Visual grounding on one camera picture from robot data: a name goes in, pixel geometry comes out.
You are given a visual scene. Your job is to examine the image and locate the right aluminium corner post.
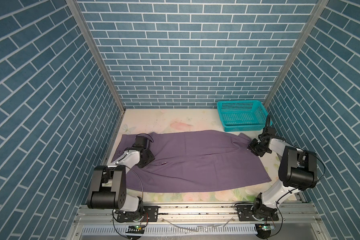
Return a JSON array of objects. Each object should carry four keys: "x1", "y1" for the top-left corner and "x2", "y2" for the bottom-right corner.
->
[{"x1": 263, "y1": 0, "x2": 329, "y2": 108}]

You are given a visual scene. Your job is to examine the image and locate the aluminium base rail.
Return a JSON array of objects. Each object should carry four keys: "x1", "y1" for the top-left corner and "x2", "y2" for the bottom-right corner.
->
[{"x1": 74, "y1": 202, "x2": 322, "y2": 225}]

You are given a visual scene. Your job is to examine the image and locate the purple trousers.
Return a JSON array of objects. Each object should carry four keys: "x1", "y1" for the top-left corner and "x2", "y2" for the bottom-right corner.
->
[{"x1": 127, "y1": 130, "x2": 271, "y2": 193}]

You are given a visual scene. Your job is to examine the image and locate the white slotted cable duct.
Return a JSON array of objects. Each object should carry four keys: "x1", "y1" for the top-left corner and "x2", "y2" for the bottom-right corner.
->
[{"x1": 82, "y1": 224, "x2": 258, "y2": 237}]

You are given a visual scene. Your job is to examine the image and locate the teal plastic basket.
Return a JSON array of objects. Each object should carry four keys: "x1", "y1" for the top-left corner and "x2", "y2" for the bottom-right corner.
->
[{"x1": 217, "y1": 100, "x2": 273, "y2": 132}]

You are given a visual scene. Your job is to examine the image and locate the aluminium corner post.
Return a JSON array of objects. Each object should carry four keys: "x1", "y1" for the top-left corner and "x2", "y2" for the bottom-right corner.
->
[
  {"x1": 263, "y1": 0, "x2": 329, "y2": 108},
  {"x1": 66, "y1": 0, "x2": 125, "y2": 115}
]

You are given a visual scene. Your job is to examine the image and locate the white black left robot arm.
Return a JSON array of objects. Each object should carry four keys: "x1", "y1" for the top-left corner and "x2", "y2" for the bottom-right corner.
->
[{"x1": 86, "y1": 144, "x2": 155, "y2": 223}]

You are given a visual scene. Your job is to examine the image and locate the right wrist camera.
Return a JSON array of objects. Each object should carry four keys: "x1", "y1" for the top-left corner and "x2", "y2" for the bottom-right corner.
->
[{"x1": 262, "y1": 126, "x2": 277, "y2": 136}]

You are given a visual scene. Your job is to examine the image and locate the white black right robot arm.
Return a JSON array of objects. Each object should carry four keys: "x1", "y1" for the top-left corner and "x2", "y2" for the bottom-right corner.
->
[{"x1": 248, "y1": 136, "x2": 319, "y2": 221}]

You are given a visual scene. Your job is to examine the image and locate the black corrugated right cable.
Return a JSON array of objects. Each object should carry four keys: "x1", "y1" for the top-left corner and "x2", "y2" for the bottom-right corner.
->
[{"x1": 257, "y1": 113, "x2": 284, "y2": 143}]

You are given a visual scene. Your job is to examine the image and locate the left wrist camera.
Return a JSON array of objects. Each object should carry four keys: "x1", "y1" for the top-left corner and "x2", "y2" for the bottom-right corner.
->
[{"x1": 134, "y1": 136, "x2": 151, "y2": 149}]

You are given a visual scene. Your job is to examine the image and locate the left aluminium corner post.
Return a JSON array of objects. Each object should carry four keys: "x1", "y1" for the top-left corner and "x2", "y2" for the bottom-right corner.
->
[{"x1": 66, "y1": 0, "x2": 125, "y2": 115}]

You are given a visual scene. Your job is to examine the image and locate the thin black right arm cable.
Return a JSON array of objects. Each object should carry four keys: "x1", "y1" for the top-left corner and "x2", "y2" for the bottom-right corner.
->
[{"x1": 299, "y1": 149, "x2": 326, "y2": 184}]

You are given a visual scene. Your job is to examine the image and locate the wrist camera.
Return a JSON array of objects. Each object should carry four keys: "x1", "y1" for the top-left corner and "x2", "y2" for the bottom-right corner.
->
[
  {"x1": 262, "y1": 126, "x2": 277, "y2": 136},
  {"x1": 134, "y1": 136, "x2": 151, "y2": 149}
]

